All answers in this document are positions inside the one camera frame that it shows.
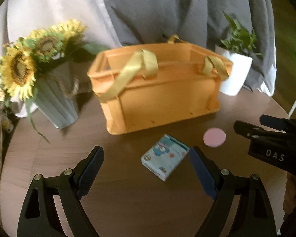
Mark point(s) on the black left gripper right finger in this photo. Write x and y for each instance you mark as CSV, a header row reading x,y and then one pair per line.
x,y
246,196

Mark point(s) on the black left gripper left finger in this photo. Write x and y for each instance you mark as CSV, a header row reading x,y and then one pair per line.
x,y
39,216

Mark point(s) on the pink round puff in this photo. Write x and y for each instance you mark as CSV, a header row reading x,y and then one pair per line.
x,y
214,137

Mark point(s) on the blue cartoon tissue pack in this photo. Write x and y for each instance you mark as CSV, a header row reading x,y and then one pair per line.
x,y
164,156

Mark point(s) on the white plant pot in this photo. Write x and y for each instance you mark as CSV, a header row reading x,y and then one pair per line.
x,y
240,70

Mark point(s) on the green leafy plant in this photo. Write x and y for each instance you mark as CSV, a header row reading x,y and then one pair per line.
x,y
239,40

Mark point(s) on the grey ribbed vase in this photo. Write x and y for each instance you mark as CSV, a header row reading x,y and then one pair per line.
x,y
56,96

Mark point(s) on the sunflower bouquet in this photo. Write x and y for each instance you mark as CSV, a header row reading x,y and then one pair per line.
x,y
28,58

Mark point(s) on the orange plastic crate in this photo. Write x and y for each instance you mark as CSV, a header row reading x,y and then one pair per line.
x,y
150,85

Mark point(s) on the grey curtain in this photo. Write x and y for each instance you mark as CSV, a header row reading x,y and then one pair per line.
x,y
201,22

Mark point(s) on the pale pink curtain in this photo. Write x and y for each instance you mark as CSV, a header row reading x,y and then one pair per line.
x,y
19,17

